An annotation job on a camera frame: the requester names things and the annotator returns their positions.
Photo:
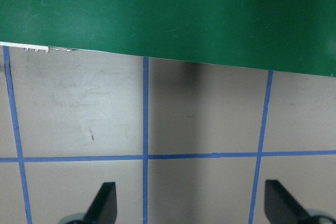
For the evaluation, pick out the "green conveyor belt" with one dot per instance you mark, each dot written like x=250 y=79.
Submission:
x=282 y=35

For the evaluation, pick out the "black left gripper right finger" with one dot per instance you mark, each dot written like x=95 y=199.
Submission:
x=280 y=206

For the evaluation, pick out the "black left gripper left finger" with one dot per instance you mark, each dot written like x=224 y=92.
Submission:
x=104 y=206

